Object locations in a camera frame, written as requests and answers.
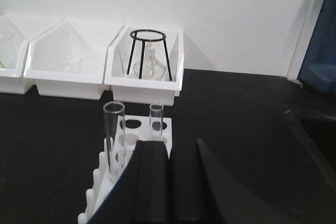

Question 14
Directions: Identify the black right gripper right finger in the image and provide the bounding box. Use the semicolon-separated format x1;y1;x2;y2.
196;139;298;223

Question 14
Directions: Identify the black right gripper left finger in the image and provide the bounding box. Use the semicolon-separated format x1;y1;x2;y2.
89;141;170;223

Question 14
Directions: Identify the large clear test tube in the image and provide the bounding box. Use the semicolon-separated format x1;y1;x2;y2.
103;101;126;184

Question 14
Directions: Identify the white test tube rack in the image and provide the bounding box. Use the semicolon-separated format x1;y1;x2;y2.
78;115;173;223

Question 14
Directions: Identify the small clear test tube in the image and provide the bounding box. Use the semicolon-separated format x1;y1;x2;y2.
149;103;164;141

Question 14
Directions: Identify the white right storage bin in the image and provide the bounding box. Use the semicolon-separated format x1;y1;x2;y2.
104;26;184;106

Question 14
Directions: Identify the white storage bin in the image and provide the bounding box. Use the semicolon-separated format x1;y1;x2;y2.
104;26;184;106
24;20;123;100
0;14;65;95

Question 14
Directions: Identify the black lab sink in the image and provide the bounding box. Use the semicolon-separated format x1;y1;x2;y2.
285;109;335;188

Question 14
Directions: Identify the clear glass flask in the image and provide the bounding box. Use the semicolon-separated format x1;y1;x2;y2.
141;42;166;81

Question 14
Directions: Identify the small clear glass beaker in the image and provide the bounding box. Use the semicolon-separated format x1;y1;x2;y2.
64;55;83;74

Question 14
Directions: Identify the white middle storage bin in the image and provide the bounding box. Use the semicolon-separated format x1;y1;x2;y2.
24;20;123;100

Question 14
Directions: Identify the white left storage bin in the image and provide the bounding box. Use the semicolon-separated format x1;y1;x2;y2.
0;14;65;95

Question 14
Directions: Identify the black wire tripod stand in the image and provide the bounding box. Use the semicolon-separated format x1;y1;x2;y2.
127;29;173;81

